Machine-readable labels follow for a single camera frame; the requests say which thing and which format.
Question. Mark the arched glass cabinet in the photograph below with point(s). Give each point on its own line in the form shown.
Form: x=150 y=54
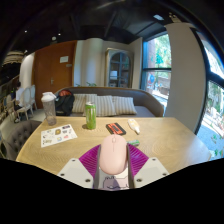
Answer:
x=119 y=68

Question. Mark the group of dining chairs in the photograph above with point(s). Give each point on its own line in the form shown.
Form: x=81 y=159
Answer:
x=25 y=101

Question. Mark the grey curved sofa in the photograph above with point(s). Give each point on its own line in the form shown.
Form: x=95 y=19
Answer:
x=146 y=101

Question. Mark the pink computer mouse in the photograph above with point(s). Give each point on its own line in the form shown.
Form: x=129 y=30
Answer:
x=113 y=155

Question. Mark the clear shaker bottle white lid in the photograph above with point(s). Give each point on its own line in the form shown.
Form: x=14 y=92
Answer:
x=50 y=111

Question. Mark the cream tube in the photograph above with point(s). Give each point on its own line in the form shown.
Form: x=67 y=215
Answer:
x=133 y=126

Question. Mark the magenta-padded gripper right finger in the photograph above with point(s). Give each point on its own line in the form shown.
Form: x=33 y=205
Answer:
x=151 y=170

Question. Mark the large curved window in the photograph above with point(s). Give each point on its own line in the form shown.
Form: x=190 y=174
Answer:
x=213 y=113

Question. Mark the grey tufted armchair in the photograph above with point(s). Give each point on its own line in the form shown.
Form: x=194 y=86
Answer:
x=18 y=136

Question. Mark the white sticker sheet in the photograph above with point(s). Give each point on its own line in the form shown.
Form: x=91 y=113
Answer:
x=58 y=135

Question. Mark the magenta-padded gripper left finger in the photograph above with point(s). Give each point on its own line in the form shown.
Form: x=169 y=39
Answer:
x=73 y=171

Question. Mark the person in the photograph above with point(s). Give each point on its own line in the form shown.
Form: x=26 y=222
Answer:
x=19 y=95

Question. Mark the black framed window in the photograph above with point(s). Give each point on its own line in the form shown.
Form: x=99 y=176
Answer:
x=156 y=71

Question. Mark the green drink can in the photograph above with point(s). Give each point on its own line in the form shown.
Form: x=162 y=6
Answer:
x=90 y=116

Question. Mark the black orange flat box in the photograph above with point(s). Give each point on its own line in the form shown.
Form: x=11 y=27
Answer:
x=116 y=128

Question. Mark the wooden door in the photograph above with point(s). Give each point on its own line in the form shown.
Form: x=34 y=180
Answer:
x=53 y=73

